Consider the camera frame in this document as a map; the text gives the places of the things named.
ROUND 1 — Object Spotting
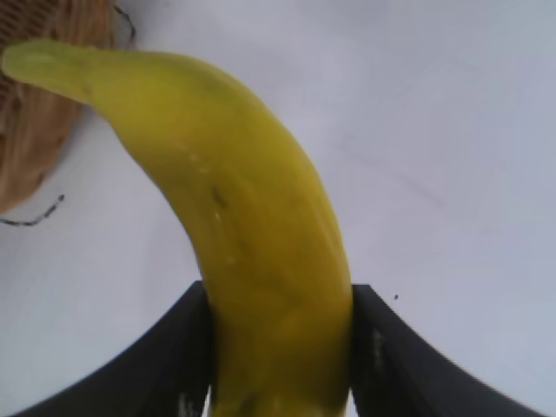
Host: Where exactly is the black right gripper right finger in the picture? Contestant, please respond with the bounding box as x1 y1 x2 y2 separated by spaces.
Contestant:
349 284 547 417

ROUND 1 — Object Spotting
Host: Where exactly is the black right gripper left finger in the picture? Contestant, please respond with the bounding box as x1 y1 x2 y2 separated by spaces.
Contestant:
12 280 216 417

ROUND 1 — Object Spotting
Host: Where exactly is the brown woven wicker basket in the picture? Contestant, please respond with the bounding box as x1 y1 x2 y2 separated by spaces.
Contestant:
0 0 136 215

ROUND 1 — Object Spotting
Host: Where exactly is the yellow banana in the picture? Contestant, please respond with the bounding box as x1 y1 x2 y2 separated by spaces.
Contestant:
2 38 354 417

